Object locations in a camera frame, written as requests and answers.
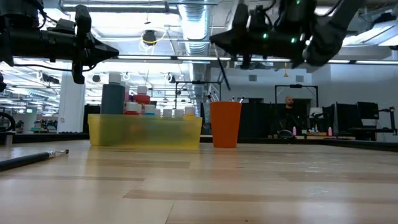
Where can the straight silver ceiling duct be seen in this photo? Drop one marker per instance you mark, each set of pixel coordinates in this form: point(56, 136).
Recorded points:
point(196, 25)

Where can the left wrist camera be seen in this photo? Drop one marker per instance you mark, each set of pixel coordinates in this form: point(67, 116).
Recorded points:
point(78, 74)

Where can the small red paint bottle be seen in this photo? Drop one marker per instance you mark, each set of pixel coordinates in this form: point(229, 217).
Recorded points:
point(132, 107)

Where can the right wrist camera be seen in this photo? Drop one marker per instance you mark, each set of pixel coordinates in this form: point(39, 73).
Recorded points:
point(245, 62)

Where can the small orange paint bottle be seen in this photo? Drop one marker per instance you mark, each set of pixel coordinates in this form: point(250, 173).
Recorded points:
point(158, 112)

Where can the person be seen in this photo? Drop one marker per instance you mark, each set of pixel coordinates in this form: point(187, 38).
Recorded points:
point(289, 101)

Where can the pink bottle on workbench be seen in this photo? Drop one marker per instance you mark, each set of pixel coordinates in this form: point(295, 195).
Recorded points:
point(294, 131)
point(330, 131)

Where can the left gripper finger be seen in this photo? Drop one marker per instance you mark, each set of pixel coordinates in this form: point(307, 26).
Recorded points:
point(101, 57)
point(101, 45)

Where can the gray cloth cover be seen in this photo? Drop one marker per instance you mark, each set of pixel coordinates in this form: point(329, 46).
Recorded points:
point(205, 115)

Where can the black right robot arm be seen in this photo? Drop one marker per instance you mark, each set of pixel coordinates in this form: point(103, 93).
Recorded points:
point(329, 37)

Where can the small green paint bottle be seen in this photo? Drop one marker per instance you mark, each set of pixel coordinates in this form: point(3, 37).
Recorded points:
point(167, 112)

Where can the small yellow paint bottle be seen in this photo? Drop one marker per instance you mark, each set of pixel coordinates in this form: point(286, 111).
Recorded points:
point(189, 111)

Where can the yellow translucent plastic bin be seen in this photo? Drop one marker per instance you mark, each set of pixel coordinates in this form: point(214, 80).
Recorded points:
point(161, 133)

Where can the black rounded object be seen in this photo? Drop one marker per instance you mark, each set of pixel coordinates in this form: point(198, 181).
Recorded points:
point(286, 134)

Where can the small blue paint bottle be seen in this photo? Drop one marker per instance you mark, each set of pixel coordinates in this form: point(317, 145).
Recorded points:
point(178, 113)

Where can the long ceiling light strip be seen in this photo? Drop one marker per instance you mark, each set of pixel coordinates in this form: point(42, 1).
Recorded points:
point(146, 57)

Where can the large dark teal paint bottle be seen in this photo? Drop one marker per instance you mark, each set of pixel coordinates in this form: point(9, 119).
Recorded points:
point(112, 96)

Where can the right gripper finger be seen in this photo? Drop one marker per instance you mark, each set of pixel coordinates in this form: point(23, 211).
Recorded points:
point(231, 38)
point(237, 49)

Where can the large red paint bottle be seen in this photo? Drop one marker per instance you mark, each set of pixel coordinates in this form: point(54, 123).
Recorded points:
point(142, 99)

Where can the red-orange plastic cup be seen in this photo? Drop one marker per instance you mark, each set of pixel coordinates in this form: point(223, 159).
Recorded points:
point(225, 124)

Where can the black rig frame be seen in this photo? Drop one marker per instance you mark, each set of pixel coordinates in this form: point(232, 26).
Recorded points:
point(199, 82)
point(295, 86)

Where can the wooden workbench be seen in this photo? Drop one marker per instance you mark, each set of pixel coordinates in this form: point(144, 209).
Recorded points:
point(314, 134)

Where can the white building column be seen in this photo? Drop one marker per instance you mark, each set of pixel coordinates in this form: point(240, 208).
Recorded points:
point(71, 105)

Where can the black partition screen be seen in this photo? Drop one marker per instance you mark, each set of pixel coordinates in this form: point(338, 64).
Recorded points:
point(261, 118)

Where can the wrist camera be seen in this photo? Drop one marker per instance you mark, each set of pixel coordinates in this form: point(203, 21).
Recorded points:
point(78, 74)
point(245, 62)

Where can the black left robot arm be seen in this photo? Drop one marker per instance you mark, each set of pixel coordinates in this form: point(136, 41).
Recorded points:
point(28, 43)

